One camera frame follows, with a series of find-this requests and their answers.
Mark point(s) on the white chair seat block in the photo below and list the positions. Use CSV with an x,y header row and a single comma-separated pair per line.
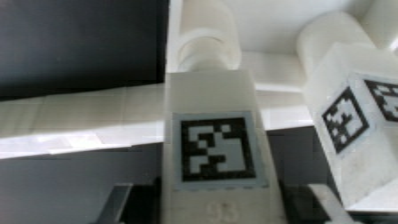
x,y
269,21

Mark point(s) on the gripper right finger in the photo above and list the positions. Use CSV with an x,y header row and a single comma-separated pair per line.
x,y
314,206

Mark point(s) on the white front border rail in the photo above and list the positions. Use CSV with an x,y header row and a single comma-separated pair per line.
x,y
113,118

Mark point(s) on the white chair leg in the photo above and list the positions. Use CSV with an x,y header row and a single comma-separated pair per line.
x,y
351,94
220,180

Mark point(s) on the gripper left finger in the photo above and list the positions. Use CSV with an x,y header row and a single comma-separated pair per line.
x,y
133,205

